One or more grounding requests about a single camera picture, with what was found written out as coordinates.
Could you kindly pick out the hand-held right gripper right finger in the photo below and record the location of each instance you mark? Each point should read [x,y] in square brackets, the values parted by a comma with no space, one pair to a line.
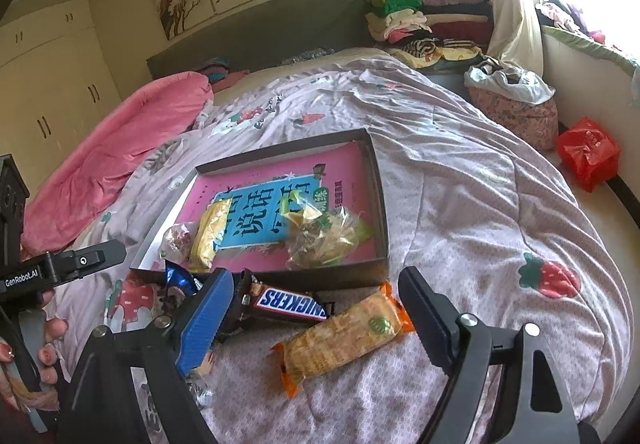
[425,314]

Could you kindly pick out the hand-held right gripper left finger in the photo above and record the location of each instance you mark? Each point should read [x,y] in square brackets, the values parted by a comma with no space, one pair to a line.
[205,319]

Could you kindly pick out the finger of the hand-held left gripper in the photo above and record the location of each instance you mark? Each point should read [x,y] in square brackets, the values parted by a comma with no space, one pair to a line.
[85,261]

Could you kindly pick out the blue cookie packet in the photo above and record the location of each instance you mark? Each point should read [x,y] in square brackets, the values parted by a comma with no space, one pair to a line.
[177,276]

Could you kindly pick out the small clear yellow cake packet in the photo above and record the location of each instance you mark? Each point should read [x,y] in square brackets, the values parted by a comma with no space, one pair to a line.
[200,389]

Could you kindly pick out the long yellow snack packet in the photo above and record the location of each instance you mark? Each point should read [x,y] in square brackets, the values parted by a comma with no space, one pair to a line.
[210,234]

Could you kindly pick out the clear pink candy packet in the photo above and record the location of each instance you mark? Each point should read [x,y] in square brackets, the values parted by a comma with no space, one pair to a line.
[175,239]

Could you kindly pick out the brown chocolate bar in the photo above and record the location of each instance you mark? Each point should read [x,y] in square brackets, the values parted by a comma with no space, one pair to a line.
[290,305]

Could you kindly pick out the orange cracker packet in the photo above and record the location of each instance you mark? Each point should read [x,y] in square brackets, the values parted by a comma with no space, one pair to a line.
[340,339]

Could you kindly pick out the shallow brown cardboard box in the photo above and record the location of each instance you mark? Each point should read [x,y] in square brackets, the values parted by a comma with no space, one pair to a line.
[320,280]

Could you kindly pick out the clear cracker packet green print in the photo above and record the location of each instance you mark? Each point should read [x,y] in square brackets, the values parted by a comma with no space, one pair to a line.
[325,241]

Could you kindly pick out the small yellow-green snack packet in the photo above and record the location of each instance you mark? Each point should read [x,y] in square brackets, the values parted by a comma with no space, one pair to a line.
[295,214]

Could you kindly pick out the person's left hand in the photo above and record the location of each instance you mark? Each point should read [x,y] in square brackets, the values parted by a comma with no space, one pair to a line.
[50,354]

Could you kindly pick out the pink blanket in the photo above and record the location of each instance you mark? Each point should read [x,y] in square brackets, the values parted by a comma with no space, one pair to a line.
[100,148]

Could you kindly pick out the cream wardrobe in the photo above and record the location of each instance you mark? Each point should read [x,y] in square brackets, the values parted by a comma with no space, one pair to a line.
[60,73]

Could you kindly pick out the pink and blue book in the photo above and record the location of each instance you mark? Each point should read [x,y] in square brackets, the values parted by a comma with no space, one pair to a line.
[345,168]

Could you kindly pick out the floral fabric bag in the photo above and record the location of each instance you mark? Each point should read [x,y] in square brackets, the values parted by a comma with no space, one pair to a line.
[520,123]

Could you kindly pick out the red plastic bag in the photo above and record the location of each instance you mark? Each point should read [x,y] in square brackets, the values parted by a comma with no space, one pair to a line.
[587,148]

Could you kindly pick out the teal patterned cloth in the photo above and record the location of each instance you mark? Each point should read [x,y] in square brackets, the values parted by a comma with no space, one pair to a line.
[217,68]

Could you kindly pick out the white plastic bag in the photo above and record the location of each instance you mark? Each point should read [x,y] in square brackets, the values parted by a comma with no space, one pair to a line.
[530,86]

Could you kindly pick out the dark patterned cloth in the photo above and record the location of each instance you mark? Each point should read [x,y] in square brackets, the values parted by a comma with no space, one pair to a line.
[307,56]

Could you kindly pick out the pile of folded clothes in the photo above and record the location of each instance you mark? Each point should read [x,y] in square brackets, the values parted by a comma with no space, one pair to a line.
[405,18]

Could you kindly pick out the dark grey headboard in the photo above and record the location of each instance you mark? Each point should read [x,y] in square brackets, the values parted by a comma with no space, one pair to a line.
[275,23]

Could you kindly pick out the dark clothes on windowsill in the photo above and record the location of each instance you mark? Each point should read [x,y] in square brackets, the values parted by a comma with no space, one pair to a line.
[565,16]

